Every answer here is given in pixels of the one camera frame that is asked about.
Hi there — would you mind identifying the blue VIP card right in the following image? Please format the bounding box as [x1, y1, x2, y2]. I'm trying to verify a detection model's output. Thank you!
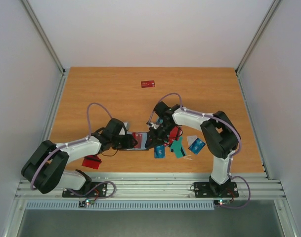
[188, 138, 206, 155]

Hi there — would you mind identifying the red card pile centre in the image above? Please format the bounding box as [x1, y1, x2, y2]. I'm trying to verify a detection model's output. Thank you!
[169, 126, 183, 140]

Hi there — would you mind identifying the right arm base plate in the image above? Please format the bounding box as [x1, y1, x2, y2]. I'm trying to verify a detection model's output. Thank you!
[193, 181, 239, 198]

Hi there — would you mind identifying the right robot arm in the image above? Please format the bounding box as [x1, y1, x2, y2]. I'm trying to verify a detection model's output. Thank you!
[145, 102, 241, 197]

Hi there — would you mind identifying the teal card black stripe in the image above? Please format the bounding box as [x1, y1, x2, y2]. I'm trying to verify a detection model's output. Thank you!
[170, 137, 186, 158]

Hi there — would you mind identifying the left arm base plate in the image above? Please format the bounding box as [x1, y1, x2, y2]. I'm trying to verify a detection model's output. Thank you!
[62, 182, 108, 198]

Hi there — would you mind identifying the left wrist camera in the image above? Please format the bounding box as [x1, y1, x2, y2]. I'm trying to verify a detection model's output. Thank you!
[124, 122, 130, 130]

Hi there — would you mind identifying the white card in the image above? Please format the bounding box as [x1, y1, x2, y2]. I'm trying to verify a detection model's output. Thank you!
[186, 135, 198, 147]

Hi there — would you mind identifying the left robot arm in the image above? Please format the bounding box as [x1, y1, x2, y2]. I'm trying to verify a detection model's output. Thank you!
[21, 118, 137, 197]

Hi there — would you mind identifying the grey cable duct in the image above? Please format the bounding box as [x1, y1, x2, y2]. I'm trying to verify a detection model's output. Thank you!
[25, 200, 215, 211]

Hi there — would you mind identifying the lone red card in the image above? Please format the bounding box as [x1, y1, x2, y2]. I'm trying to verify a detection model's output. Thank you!
[141, 80, 155, 88]

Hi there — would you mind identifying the dark blue card holder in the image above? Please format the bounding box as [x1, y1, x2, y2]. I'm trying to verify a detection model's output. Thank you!
[127, 132, 148, 151]

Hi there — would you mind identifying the blue VIP card pile bottom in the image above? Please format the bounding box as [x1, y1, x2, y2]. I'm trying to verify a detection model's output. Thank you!
[154, 145, 166, 158]

